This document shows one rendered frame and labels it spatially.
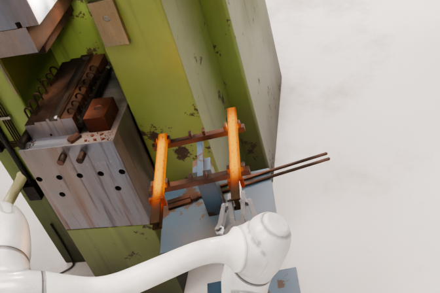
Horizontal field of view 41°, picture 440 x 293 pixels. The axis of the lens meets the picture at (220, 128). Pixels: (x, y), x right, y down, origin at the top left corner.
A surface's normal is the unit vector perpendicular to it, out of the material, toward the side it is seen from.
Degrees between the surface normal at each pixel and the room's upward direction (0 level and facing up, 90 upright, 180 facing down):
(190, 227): 0
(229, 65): 90
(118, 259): 90
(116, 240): 90
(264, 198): 0
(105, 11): 90
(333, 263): 0
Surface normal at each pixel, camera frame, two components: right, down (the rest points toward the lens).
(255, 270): 0.11, 0.66
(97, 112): -0.24, -0.76
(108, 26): -0.13, 0.64
